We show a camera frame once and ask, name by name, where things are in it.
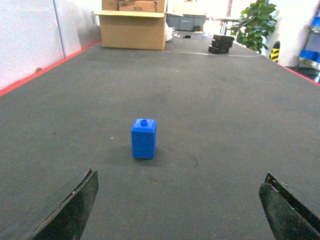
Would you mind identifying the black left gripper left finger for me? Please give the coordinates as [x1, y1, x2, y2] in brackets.
[29, 168, 99, 240]

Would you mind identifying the stack of black boxes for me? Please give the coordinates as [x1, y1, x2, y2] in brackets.
[208, 34, 235, 55]

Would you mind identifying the green potted plant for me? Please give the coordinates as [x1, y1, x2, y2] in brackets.
[232, 0, 277, 54]

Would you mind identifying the steel shelf rack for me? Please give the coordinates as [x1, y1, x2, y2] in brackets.
[297, 0, 320, 79]

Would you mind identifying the blue bin on shelf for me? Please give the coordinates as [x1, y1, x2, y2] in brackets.
[299, 49, 320, 62]

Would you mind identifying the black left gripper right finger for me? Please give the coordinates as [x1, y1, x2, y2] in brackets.
[259, 172, 320, 240]

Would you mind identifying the yellow black warning post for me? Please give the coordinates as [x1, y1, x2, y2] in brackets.
[269, 41, 281, 63]

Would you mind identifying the blue plastic block part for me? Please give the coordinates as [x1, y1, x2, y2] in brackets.
[131, 118, 157, 160]

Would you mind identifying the grey plastic crate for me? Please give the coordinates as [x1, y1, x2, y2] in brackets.
[166, 14, 207, 32]

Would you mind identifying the large open cardboard box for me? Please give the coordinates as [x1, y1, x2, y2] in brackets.
[93, 0, 183, 51]

